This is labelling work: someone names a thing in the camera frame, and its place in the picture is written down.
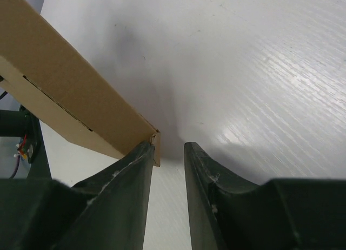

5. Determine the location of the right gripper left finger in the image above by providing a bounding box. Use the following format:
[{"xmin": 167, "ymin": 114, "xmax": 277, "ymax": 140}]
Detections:
[{"xmin": 1, "ymin": 142, "xmax": 155, "ymax": 249}]

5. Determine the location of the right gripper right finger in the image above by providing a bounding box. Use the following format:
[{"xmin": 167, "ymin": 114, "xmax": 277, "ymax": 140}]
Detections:
[{"xmin": 184, "ymin": 142, "xmax": 345, "ymax": 249}]

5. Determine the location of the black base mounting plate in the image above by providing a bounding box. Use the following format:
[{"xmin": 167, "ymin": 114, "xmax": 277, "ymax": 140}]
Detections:
[{"xmin": 0, "ymin": 103, "xmax": 52, "ymax": 180}]

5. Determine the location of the cardboard box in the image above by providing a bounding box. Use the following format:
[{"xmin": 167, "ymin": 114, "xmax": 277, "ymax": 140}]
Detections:
[{"xmin": 1, "ymin": 0, "xmax": 161, "ymax": 166}]

